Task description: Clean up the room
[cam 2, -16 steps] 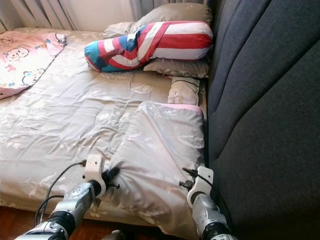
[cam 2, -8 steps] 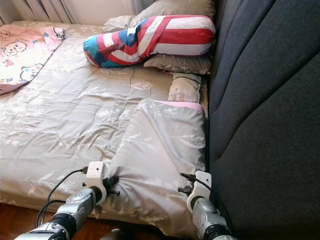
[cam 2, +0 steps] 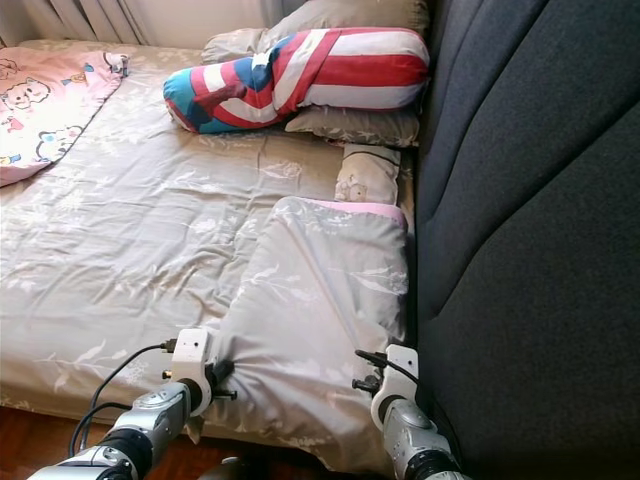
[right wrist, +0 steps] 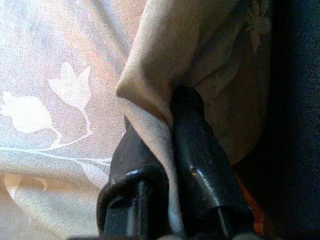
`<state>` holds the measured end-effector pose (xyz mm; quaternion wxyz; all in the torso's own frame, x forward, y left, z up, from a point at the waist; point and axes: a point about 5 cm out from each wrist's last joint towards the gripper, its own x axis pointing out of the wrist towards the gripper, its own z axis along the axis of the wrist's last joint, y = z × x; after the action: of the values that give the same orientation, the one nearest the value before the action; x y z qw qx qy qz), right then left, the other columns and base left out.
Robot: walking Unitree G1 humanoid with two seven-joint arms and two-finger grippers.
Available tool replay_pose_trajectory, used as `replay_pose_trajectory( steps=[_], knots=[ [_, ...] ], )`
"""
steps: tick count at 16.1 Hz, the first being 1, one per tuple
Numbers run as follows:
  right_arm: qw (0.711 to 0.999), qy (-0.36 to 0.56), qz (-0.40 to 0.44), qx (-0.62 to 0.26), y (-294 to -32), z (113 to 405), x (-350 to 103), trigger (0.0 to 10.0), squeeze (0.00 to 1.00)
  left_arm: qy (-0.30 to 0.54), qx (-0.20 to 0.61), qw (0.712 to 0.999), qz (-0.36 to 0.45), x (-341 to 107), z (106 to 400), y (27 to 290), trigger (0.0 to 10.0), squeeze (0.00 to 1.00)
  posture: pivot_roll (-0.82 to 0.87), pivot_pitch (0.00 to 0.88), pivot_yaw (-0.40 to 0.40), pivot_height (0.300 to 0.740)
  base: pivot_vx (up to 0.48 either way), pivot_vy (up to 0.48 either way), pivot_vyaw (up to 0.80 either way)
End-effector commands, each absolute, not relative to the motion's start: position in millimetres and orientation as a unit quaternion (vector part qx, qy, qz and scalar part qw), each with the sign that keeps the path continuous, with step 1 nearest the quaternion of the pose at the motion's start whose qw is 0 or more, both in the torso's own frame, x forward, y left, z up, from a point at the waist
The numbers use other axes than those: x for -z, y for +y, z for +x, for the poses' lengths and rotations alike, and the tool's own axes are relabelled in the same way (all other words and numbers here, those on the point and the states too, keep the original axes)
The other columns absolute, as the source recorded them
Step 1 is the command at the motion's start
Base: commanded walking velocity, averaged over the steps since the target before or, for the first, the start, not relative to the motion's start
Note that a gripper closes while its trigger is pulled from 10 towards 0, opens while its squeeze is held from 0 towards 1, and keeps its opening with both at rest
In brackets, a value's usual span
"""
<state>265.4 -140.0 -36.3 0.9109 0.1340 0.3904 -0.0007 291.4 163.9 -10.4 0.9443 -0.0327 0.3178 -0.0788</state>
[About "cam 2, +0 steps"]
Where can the beige floral duvet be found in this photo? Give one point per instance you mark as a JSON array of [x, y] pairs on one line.
[[320, 310]]

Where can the pink cartoon print blanket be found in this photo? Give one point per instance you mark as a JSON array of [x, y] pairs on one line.
[[50, 105]]

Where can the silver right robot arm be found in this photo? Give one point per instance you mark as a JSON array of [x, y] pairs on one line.
[[415, 440]]

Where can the beige floral bed sheet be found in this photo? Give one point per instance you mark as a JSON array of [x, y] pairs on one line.
[[120, 260]]

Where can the small cream printed pillow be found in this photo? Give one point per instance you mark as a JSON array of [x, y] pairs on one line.
[[368, 175]]

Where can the dark grey upholstered sofa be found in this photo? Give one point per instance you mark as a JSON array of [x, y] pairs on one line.
[[530, 200]]

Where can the beige floral pillow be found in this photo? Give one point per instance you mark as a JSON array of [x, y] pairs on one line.
[[350, 15], [360, 128]]

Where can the red white teal striped bolster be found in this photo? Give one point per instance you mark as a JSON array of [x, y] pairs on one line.
[[320, 72]]

